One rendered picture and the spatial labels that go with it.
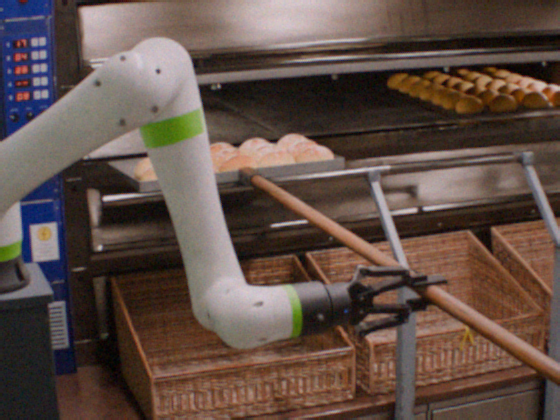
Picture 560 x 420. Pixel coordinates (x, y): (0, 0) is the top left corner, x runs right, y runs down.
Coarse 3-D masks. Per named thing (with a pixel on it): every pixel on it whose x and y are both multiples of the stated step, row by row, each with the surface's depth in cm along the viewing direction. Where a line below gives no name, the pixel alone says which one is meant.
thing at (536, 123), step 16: (384, 128) 367; (400, 128) 367; (416, 128) 367; (432, 128) 367; (448, 128) 368; (464, 128) 370; (480, 128) 372; (496, 128) 374; (512, 128) 376; (528, 128) 378; (544, 128) 381; (240, 144) 350; (320, 144) 355; (336, 144) 357; (352, 144) 358; (368, 144) 360; (384, 144) 362; (96, 160) 335; (112, 160) 335
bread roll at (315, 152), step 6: (306, 150) 318; (312, 150) 318; (318, 150) 318; (324, 150) 319; (330, 150) 321; (300, 156) 318; (306, 156) 317; (312, 156) 317; (318, 156) 317; (324, 156) 318; (330, 156) 319; (300, 162) 318
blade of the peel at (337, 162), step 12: (276, 144) 347; (336, 156) 322; (120, 168) 325; (132, 168) 325; (264, 168) 311; (276, 168) 312; (288, 168) 314; (300, 168) 315; (312, 168) 316; (324, 168) 317; (336, 168) 319; (132, 180) 307; (156, 180) 301; (216, 180) 307; (228, 180) 308; (144, 192) 301
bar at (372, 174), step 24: (360, 168) 320; (384, 168) 322; (408, 168) 324; (432, 168) 327; (528, 168) 336; (384, 216) 316; (552, 216) 329; (552, 240) 327; (408, 288) 307; (552, 288) 328; (552, 312) 329; (408, 336) 311; (552, 336) 330; (408, 360) 312; (408, 384) 314; (552, 384) 332; (408, 408) 316; (552, 408) 334
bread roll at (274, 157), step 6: (276, 150) 316; (282, 150) 316; (264, 156) 314; (270, 156) 314; (276, 156) 314; (282, 156) 314; (288, 156) 315; (258, 162) 315; (264, 162) 314; (270, 162) 313; (276, 162) 313; (282, 162) 314; (288, 162) 315; (294, 162) 317
